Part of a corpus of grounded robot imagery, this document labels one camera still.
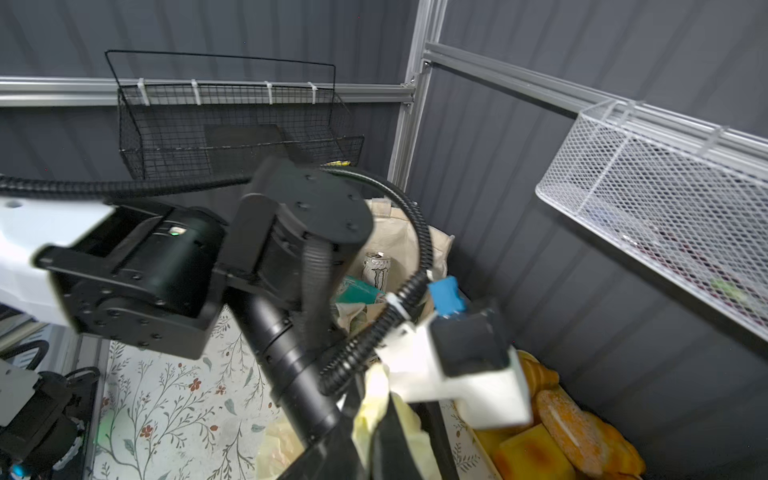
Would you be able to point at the white wire wall basket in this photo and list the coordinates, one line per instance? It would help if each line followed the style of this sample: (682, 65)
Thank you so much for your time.
(690, 208)

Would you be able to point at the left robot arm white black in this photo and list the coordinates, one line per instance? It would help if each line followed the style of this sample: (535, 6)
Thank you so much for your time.
(152, 263)

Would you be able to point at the cream plastic grocery bag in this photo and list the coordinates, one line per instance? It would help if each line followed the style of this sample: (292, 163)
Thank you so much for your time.
(281, 446)

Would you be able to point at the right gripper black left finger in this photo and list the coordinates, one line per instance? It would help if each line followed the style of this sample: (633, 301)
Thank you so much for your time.
(333, 455)

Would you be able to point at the black wire wall basket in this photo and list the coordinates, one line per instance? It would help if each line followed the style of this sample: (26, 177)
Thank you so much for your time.
(195, 114)

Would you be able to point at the silver can front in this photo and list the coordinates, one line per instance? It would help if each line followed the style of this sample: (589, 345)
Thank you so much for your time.
(376, 268)

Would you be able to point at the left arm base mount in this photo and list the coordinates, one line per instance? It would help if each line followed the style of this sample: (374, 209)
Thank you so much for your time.
(46, 417)

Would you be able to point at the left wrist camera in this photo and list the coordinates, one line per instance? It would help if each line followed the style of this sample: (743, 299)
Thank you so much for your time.
(459, 353)

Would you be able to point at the bread rolls tray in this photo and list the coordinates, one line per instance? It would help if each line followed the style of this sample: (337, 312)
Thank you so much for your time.
(562, 441)

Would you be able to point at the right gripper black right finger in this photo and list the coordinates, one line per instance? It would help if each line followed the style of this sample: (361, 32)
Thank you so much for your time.
(391, 458)

